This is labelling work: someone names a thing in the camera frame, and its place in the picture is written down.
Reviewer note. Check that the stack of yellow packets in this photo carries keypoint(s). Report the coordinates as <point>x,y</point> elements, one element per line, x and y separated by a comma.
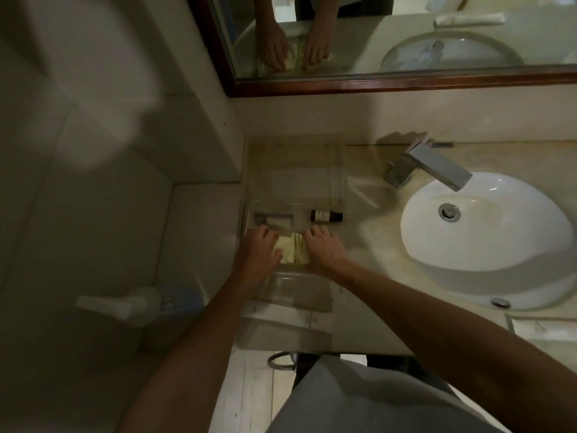
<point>294,250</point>

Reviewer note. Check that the person's white shirt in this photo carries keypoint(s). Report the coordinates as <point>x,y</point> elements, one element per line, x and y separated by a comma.
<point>374,396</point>

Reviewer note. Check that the white oval sink basin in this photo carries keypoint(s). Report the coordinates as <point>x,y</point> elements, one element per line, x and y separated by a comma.
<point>489,238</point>

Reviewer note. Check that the wood framed wall mirror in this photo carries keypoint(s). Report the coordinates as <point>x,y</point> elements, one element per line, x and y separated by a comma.
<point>396,40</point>

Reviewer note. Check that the person's left fingers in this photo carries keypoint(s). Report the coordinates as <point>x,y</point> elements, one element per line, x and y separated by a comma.
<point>270,241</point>

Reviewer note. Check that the small dark bottle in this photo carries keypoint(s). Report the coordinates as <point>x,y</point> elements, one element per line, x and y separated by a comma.
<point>327,216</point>

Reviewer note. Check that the chrome square faucet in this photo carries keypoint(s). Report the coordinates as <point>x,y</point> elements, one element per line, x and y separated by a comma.
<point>426,169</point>

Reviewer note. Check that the person's right forearm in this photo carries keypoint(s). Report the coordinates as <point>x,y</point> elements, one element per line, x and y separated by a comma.
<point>450,347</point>

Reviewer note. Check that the person's left hand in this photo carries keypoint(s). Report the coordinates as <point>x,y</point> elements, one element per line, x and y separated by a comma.
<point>257,259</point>

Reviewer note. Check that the clear acrylic amenity tray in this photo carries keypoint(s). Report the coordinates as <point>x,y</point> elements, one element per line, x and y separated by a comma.
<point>293,207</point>

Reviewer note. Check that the person's right fingers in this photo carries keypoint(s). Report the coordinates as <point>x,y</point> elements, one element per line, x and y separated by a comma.
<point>315,238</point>

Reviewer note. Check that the chrome sink overflow hole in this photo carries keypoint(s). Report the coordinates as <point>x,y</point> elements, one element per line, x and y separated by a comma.
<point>500,303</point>

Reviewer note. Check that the white soap dispenser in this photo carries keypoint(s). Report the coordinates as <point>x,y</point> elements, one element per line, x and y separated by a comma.
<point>124,304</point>

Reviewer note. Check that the chrome sink drain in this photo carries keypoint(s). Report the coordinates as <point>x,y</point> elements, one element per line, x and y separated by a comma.
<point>448,211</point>

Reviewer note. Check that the person's right hand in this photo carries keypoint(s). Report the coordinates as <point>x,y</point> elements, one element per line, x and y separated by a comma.
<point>325,254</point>

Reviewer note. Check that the person's left forearm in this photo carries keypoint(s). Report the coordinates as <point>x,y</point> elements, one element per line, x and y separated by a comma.
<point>189,351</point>

